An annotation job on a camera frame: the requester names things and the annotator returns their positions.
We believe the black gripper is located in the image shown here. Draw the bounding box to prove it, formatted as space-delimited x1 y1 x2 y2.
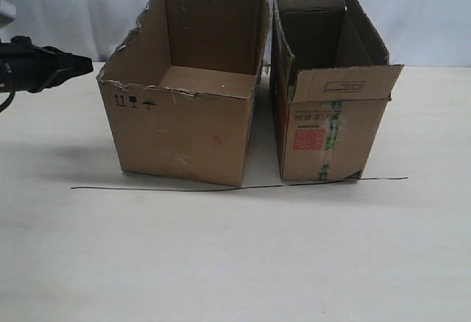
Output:
1 36 93 93

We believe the torn cardboard box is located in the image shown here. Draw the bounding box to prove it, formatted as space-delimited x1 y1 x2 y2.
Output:
96 0 270 187

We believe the tall taped cardboard box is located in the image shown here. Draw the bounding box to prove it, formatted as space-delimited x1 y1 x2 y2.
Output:
269 0 403 182

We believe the thin black line marker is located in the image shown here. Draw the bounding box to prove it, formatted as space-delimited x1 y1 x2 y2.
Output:
70 176 409 193

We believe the black cable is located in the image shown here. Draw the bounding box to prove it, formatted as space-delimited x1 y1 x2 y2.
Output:
0 89 15 114

